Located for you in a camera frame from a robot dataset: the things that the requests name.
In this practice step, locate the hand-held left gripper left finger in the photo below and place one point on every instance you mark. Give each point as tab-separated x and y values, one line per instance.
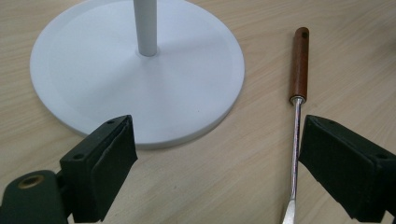
99	169

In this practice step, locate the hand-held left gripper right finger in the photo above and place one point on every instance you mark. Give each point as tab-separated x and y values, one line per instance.
345	165

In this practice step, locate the white round stand base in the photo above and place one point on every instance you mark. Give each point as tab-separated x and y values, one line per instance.
137	93

